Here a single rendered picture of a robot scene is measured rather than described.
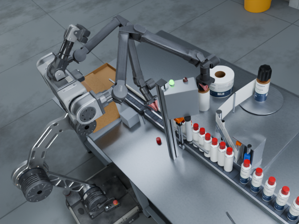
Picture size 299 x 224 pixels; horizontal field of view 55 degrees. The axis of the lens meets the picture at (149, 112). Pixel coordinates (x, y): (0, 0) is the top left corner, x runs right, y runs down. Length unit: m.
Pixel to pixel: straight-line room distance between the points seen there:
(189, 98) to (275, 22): 3.41
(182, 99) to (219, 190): 0.65
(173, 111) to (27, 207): 2.06
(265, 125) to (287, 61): 2.04
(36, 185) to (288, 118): 1.69
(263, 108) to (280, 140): 0.27
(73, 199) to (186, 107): 1.49
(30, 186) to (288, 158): 1.61
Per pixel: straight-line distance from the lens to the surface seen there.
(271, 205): 1.77
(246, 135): 1.66
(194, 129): 1.79
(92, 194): 2.43
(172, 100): 1.45
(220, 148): 1.71
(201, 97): 2.01
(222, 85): 2.13
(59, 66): 1.58
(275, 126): 2.07
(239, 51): 4.11
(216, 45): 4.24
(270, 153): 1.93
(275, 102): 2.20
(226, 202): 1.79
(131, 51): 2.01
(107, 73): 2.69
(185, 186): 1.84
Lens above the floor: 2.46
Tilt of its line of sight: 47 degrees down
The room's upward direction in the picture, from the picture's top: 13 degrees counter-clockwise
